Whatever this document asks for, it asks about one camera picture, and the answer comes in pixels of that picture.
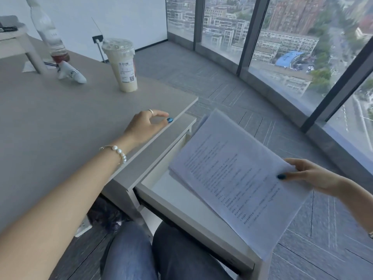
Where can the plastic cup of milk tea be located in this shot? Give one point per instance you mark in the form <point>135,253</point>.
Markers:
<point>124,67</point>

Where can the person's right thumb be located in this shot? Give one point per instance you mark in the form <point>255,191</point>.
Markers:
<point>291,175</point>

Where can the person's left thumb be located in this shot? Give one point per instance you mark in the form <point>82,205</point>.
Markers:
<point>166,121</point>

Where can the dark window frame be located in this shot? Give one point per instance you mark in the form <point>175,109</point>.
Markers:
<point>252,34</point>

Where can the black wall socket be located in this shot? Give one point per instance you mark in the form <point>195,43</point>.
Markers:
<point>97,39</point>

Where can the person's left leg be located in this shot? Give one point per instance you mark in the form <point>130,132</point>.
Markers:
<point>128,253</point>

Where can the grey desk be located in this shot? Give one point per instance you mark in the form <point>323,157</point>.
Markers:
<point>58,119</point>

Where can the white open drawer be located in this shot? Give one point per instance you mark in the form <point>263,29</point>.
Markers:
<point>180,201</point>

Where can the person's right leg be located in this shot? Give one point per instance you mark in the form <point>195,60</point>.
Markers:
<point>186,259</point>

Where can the white crumpled wrapper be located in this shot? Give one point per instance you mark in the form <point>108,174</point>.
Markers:
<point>71,73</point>

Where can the black bag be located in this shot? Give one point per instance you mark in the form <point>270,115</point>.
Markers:
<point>107,214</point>

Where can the stack of printed paper sheets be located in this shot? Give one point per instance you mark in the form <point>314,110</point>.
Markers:
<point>233,177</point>

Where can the person's left forearm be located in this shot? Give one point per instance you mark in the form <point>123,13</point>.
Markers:
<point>58,215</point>

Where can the clear plastic bottle white label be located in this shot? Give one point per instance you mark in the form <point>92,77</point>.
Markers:
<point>46,32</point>

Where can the person's left hand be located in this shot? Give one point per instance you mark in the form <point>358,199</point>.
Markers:
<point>138,128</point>

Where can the dark pen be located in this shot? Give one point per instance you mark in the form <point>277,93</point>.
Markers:
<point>51,64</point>

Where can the person's right forearm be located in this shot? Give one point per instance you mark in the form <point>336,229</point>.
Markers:
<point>361,201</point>

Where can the person's right hand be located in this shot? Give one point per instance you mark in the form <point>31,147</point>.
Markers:
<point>317,179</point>

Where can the white metal bracket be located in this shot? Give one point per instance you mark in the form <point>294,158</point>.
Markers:
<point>84,228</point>

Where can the beige desk riser stand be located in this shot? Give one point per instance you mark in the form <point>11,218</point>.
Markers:
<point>17,37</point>

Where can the dark device on riser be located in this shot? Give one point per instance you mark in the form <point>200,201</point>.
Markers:
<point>10,22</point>

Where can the person's leg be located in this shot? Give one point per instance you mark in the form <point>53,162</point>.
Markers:
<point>186,259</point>
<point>128,253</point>

